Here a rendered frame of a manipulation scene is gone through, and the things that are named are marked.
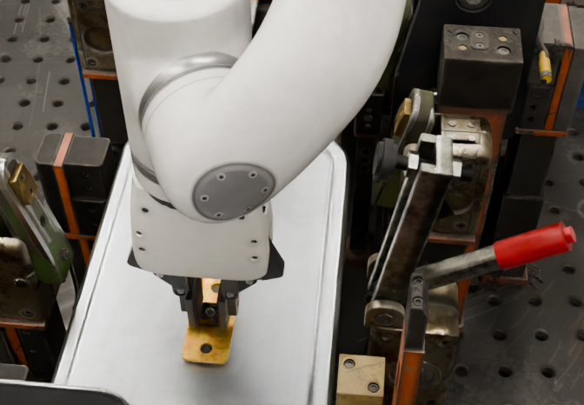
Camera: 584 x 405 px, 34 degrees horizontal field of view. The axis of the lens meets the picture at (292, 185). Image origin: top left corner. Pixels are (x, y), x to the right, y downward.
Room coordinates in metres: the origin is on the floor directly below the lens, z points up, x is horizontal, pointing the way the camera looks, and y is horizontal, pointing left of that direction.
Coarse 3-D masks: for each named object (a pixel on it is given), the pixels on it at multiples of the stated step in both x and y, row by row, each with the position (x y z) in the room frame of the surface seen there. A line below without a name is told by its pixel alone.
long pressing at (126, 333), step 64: (256, 0) 0.90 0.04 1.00; (128, 192) 0.61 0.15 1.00; (320, 192) 0.61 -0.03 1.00; (320, 256) 0.53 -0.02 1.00; (128, 320) 0.46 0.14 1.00; (256, 320) 0.46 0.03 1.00; (320, 320) 0.46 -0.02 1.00; (128, 384) 0.40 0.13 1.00; (192, 384) 0.40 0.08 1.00; (256, 384) 0.40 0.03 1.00; (320, 384) 0.40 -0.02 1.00
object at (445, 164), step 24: (384, 144) 0.45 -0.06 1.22; (432, 144) 0.45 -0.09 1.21; (384, 168) 0.43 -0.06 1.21; (408, 168) 0.44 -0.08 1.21; (432, 168) 0.43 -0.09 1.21; (456, 168) 0.44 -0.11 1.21; (408, 192) 0.46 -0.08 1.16; (432, 192) 0.43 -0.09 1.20; (408, 216) 0.43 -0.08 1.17; (432, 216) 0.43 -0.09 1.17; (384, 240) 0.46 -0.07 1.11; (408, 240) 0.43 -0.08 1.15; (384, 264) 0.43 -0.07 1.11; (408, 264) 0.43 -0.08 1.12; (384, 288) 0.43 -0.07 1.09
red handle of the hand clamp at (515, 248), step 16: (560, 224) 0.44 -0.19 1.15; (512, 240) 0.44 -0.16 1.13; (528, 240) 0.43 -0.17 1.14; (544, 240) 0.43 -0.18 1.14; (560, 240) 0.43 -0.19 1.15; (464, 256) 0.44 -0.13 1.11; (480, 256) 0.44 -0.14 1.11; (496, 256) 0.43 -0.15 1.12; (512, 256) 0.43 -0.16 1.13; (528, 256) 0.43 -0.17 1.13; (544, 256) 0.43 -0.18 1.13; (416, 272) 0.45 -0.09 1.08; (432, 272) 0.44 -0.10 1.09; (448, 272) 0.44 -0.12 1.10; (464, 272) 0.43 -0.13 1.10; (480, 272) 0.43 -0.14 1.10; (432, 288) 0.44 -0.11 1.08
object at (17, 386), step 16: (0, 384) 0.20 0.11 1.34; (16, 384) 0.20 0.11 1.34; (32, 384) 0.20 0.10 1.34; (48, 384) 0.20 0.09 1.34; (64, 384) 0.20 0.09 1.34; (0, 400) 0.20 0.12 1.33; (16, 400) 0.20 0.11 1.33; (32, 400) 0.20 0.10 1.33; (48, 400) 0.20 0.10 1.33; (64, 400) 0.19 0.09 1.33; (80, 400) 0.19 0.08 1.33; (96, 400) 0.19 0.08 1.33; (112, 400) 0.19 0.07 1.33
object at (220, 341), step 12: (204, 288) 0.49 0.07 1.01; (204, 300) 0.48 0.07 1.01; (204, 312) 0.46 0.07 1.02; (216, 312) 0.46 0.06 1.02; (204, 324) 0.45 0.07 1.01; (216, 324) 0.45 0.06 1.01; (192, 336) 0.44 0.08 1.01; (204, 336) 0.44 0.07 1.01; (216, 336) 0.44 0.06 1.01; (228, 336) 0.44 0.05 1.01; (192, 348) 0.43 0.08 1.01; (216, 348) 0.43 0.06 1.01; (228, 348) 0.43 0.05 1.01; (192, 360) 0.42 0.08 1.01; (204, 360) 0.42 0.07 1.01; (216, 360) 0.42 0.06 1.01
